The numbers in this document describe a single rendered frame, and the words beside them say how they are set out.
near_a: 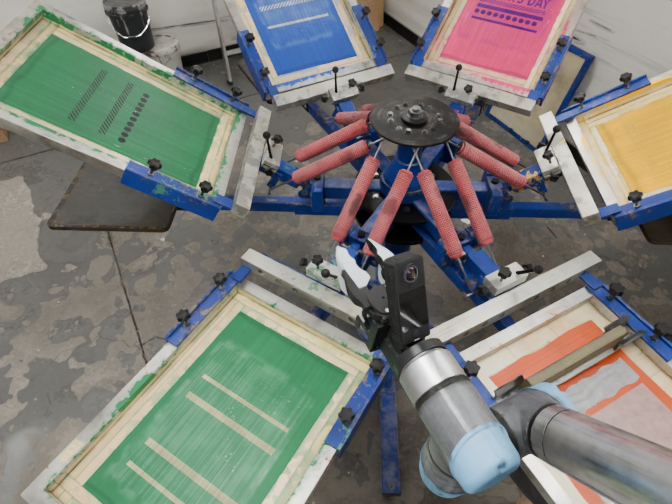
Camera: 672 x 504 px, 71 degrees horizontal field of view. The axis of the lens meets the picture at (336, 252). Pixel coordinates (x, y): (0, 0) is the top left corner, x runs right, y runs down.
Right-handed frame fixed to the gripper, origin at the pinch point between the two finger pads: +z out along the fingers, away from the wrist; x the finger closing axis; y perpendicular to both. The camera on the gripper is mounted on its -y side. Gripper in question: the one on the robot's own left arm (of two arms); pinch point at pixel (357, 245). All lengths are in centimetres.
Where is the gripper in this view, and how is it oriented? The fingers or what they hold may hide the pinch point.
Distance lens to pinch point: 70.6
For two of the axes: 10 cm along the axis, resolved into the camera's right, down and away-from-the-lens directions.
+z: -4.1, -6.9, 5.9
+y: -1.2, 6.9, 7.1
